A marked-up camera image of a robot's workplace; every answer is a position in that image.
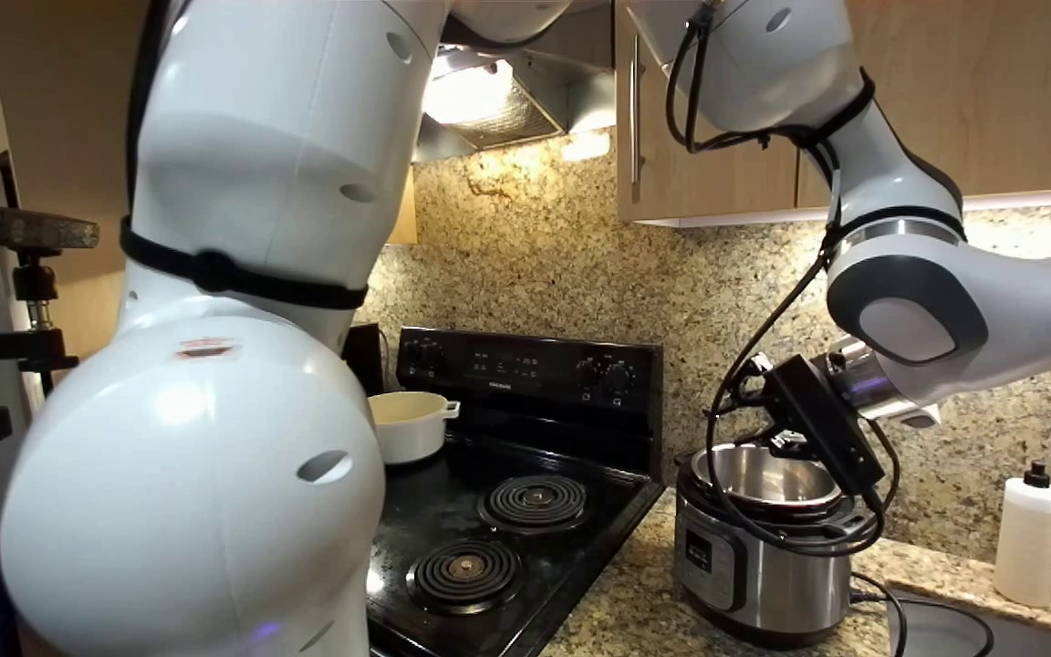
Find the grey range hood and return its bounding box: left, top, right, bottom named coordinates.
left=412, top=42, right=620, bottom=169

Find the white bottle black cap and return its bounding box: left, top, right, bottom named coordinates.
left=992, top=461, right=1051, bottom=609

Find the steel kitchen sink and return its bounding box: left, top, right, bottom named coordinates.
left=886, top=587, right=1051, bottom=657

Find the wooden upper cabinet long handle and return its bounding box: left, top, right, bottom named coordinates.
left=612, top=0, right=1051, bottom=233

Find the black electric stove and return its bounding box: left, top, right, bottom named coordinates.
left=355, top=322, right=673, bottom=657

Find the long metal cabinet handle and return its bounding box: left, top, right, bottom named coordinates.
left=620, top=14, right=649, bottom=211

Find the silver electric pressure cooker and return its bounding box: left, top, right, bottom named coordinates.
left=673, top=440, right=885, bottom=655

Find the black cooker power cord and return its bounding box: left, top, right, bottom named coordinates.
left=851, top=566, right=1004, bottom=657

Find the black strap narrow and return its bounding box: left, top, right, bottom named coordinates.
left=807, top=68, right=885, bottom=149

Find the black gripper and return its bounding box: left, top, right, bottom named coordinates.
left=711, top=357, right=797, bottom=457

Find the cream pot with handles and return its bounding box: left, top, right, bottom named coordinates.
left=367, top=387, right=465, bottom=469

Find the black strap wide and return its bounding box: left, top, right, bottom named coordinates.
left=117, top=216, right=374, bottom=313

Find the black stereo camera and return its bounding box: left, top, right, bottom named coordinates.
left=0, top=197, right=102, bottom=256

